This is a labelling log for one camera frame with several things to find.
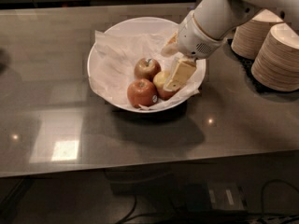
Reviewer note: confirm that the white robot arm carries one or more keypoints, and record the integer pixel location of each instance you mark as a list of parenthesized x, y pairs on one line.
[(236, 12)]

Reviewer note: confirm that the dark box under table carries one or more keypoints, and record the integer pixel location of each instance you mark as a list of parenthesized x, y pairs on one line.
[(215, 197)]

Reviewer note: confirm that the white paper liner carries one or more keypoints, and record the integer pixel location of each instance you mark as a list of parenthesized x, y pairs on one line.
[(121, 56)]

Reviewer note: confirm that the red apple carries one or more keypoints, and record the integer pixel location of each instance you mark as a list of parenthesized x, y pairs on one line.
[(147, 68), (142, 92)]

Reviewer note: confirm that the paper bowl stack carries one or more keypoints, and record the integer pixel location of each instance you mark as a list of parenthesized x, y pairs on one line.
[(277, 63), (249, 37)]

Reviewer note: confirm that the red apple back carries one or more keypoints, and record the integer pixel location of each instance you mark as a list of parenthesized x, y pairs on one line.
[(147, 68)]

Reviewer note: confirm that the red apple front left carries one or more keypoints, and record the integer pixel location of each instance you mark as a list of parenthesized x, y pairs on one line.
[(142, 92)]

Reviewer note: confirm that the paper bowl stack front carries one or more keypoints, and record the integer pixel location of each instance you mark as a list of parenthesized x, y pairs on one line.
[(277, 63)]

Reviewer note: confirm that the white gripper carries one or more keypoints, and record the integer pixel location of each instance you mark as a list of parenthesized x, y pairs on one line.
[(193, 38)]

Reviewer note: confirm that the white bowl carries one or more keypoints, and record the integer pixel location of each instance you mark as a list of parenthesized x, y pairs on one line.
[(146, 28)]

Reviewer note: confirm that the paper bowl stack back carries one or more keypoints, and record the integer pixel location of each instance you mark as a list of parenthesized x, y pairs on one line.
[(249, 37)]

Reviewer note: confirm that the yellow-red apple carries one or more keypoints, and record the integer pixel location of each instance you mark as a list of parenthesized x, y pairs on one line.
[(159, 81)]

